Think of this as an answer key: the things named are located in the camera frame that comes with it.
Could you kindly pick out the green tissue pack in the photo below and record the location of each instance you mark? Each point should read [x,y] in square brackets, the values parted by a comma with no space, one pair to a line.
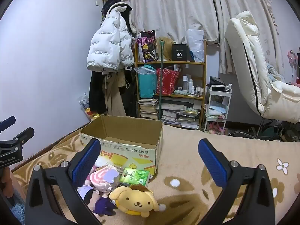
[134,177]

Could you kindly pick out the yellow dog plush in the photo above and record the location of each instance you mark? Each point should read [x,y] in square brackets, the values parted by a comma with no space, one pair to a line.
[134,200]

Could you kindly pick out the pink swirl roll plush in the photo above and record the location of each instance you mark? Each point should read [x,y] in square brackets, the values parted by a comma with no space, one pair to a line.
[99,178]

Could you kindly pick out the green pole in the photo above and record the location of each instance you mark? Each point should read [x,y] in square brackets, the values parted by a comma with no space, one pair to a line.
[160,86]

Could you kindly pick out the stack of dark books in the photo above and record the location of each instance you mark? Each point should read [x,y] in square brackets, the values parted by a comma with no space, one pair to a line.
[148,109]

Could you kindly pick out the group of white bottles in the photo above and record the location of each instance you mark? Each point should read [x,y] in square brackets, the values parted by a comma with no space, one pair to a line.
[190,84]

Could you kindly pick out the beige trench coat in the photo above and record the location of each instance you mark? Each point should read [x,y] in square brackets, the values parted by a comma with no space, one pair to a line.
[113,96]

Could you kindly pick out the red patterned bag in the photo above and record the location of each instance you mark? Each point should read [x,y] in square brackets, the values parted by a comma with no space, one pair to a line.
[167,82]

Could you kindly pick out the black box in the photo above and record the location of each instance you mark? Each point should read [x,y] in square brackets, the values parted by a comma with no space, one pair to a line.
[180,54]

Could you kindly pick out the white puffer jacket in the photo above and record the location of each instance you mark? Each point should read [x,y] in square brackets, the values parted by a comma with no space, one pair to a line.
[105,44]

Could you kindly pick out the clear plastic bag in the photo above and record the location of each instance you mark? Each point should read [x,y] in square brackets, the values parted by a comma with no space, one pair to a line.
[194,42]

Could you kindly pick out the black coat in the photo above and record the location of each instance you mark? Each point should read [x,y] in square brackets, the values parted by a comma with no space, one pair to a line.
[97,93]

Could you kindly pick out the pile of small plush toys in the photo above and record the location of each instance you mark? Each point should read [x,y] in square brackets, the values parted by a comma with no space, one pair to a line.
[85,103]

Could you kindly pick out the black pink printed bag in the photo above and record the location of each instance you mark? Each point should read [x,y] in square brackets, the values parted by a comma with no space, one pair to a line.
[146,49]

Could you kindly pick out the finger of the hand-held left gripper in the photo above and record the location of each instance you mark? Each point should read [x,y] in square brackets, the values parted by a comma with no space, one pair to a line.
[23,133]
[7,123]

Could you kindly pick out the white trolley cart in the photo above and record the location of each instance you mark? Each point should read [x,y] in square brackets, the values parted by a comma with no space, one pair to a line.
[221,94]

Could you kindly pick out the printed cardboard box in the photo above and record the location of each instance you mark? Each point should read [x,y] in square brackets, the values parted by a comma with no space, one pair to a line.
[131,150]

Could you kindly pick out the light blue cloth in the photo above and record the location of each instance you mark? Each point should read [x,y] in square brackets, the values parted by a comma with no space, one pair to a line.
[275,73]

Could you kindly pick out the pink cat-ear headphones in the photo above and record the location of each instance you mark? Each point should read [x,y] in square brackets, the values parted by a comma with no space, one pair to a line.
[293,57]

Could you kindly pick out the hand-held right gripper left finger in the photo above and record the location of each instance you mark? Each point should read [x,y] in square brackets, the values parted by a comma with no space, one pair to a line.
[86,161]

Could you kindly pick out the stack of pale books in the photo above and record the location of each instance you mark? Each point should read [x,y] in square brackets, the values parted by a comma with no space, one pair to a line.
[180,118]

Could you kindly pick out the teal bag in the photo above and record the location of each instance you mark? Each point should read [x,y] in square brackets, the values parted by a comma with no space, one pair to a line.
[147,84]

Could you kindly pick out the wooden shelf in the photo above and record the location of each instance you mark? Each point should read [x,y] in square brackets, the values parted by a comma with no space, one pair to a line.
[168,62]

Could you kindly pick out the dark hanging garment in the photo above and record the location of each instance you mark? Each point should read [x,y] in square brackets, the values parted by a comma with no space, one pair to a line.
[131,98]

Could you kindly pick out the black fluffy garment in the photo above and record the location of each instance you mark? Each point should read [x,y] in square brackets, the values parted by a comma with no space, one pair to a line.
[112,1]

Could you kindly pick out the clear zip bag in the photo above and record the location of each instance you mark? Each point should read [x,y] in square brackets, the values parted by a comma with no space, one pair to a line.
[145,70]

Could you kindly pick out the person's left hand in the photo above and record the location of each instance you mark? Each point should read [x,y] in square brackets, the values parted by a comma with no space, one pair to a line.
[5,180]

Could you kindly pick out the small white pom-pom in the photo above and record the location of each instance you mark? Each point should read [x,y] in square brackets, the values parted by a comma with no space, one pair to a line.
[162,207]

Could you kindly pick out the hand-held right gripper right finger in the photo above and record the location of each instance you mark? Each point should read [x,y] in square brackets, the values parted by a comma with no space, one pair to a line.
[212,161]

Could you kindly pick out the lilac plush toy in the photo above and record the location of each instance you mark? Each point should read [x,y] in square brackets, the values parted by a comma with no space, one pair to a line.
[113,174]

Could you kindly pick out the floral beige curtain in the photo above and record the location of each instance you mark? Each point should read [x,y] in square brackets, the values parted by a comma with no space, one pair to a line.
[175,9]
[234,0]

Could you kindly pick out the blond wig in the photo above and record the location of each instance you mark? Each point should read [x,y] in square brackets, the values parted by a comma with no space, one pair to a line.
[167,49]

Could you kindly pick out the pale blue folded cloth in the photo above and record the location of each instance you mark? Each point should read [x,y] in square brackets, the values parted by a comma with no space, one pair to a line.
[216,109]

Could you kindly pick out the cream padded chair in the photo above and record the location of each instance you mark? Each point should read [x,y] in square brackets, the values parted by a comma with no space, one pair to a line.
[246,51]

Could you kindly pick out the white fluffy pom-pom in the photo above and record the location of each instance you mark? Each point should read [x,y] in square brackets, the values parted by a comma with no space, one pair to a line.
[101,161]

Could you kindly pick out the dark purple doll plush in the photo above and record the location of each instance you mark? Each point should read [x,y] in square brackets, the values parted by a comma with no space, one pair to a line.
[104,207]

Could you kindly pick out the lavender-haired doll plush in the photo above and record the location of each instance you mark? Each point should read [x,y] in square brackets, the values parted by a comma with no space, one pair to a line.
[88,192]

